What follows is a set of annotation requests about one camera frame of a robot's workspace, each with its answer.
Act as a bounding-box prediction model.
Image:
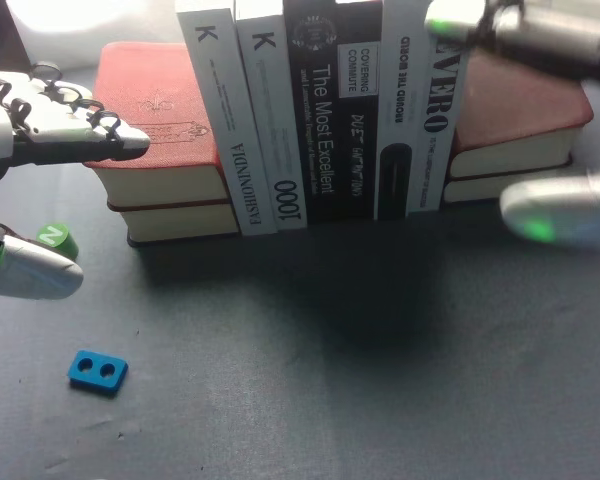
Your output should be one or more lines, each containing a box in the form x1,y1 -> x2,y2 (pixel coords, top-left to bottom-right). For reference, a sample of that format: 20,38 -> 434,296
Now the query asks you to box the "green cylinder block letter N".
35,223 -> 80,261

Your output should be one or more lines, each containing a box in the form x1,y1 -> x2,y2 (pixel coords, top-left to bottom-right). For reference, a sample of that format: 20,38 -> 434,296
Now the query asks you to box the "white 1000 book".
233,0 -> 310,234

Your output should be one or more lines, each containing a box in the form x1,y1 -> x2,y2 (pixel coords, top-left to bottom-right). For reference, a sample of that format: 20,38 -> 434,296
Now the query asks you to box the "white book black spine label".
373,0 -> 434,222

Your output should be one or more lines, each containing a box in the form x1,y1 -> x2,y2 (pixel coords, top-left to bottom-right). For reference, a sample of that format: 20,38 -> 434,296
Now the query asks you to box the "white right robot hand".
423,0 -> 600,250

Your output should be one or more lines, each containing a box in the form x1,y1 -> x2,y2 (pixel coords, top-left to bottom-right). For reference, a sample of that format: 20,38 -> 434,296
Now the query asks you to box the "blue two-hole block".
68,349 -> 130,397

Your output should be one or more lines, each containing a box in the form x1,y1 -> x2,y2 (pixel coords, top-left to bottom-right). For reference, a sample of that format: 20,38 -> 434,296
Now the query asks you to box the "black COVERING COMMUTE book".
333,0 -> 385,224

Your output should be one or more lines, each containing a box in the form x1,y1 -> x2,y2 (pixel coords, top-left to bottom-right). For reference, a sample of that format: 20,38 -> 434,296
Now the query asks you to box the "white FASHIONINDIA book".
174,7 -> 278,238

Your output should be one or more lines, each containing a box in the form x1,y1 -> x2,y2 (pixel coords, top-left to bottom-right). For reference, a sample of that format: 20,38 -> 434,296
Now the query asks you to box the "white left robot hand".
0,60 -> 151,301

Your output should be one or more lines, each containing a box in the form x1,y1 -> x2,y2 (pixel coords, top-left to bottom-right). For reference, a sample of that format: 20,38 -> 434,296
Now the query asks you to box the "grey table cloth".
0,49 -> 600,480

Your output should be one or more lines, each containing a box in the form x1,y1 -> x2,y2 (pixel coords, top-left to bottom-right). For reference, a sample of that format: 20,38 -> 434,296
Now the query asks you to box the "red hardcover book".
447,48 -> 595,181
84,41 -> 230,206
442,155 -> 576,204
106,197 -> 242,247

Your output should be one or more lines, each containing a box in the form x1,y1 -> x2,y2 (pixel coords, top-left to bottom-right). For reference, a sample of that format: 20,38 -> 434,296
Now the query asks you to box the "black The Most Excellent book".
283,0 -> 345,229

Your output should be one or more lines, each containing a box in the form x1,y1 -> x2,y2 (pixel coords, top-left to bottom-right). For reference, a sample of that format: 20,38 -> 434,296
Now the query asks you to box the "white EVERO book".
407,19 -> 472,214

